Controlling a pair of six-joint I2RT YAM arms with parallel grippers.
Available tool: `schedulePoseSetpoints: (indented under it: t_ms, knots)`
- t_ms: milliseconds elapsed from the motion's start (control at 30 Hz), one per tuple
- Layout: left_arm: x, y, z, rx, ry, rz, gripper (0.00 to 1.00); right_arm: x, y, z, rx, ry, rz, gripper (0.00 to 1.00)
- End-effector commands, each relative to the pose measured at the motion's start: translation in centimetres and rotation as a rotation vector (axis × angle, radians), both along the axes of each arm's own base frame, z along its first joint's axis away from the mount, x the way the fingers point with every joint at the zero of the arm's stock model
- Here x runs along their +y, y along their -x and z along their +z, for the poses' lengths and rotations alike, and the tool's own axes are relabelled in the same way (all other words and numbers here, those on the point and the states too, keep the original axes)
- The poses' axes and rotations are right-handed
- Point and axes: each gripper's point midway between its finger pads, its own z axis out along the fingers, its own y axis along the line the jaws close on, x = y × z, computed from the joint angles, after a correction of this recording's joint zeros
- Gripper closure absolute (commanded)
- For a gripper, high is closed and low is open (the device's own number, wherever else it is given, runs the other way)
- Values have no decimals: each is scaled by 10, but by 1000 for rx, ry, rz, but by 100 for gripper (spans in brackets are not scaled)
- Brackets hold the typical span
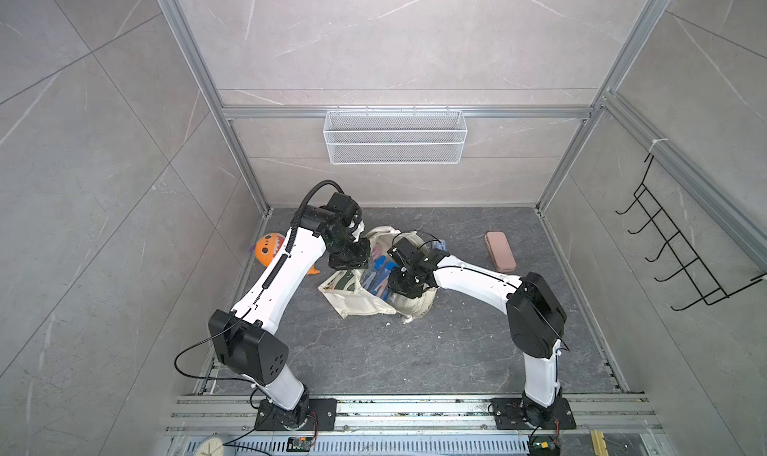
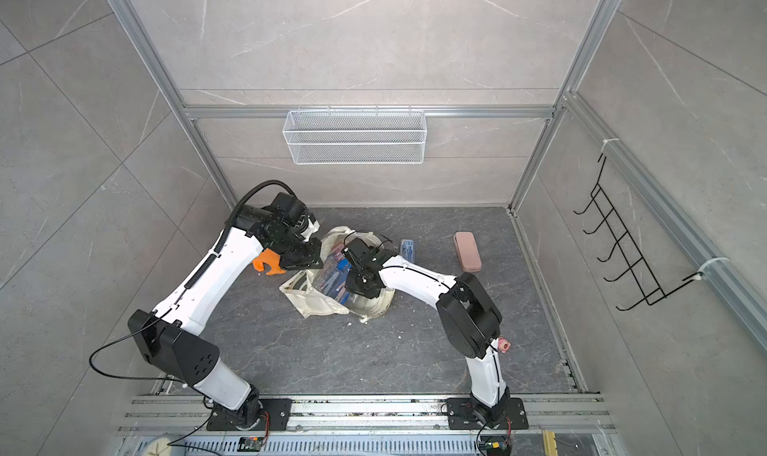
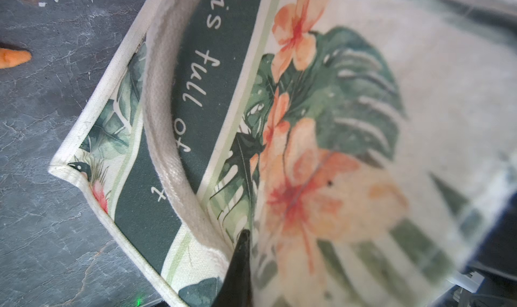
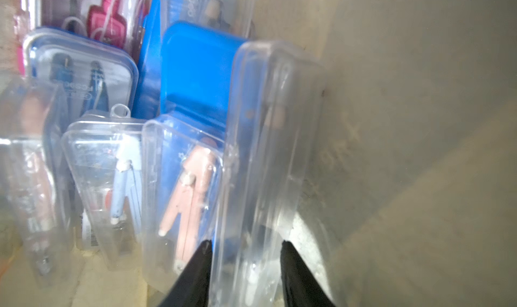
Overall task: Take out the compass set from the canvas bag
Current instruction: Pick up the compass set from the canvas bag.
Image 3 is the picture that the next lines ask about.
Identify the floral canvas tote bag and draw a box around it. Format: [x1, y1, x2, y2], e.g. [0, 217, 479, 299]
[49, 0, 516, 306]

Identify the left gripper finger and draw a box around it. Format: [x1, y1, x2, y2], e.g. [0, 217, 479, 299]
[211, 230, 252, 307]

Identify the orange shark plush toy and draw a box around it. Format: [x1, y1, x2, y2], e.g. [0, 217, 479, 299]
[0, 48, 32, 69]

